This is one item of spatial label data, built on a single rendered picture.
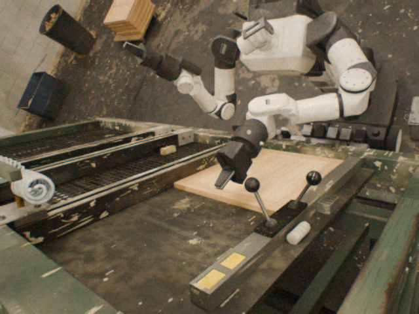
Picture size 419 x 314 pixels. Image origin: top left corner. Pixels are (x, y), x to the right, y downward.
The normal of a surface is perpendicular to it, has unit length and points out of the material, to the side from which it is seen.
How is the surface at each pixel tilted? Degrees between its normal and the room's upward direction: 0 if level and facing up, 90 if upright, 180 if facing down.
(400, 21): 0
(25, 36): 90
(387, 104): 0
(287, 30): 23
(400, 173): 35
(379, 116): 0
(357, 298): 56
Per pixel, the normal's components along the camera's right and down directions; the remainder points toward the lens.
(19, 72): 0.76, 0.18
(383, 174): -0.63, 0.25
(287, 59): -0.50, 0.73
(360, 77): -0.28, -0.55
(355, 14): -0.55, -0.34
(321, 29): -0.79, -0.31
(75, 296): -0.04, -0.96
